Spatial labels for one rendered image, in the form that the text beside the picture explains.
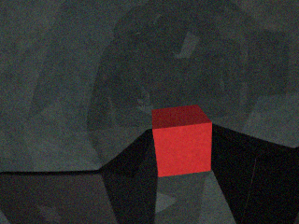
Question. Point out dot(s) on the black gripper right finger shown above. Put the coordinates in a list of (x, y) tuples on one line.
[(259, 179)]

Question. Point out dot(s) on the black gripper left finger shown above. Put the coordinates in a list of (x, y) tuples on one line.
[(124, 191)]

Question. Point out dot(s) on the red block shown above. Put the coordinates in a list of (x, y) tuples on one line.
[(182, 140)]

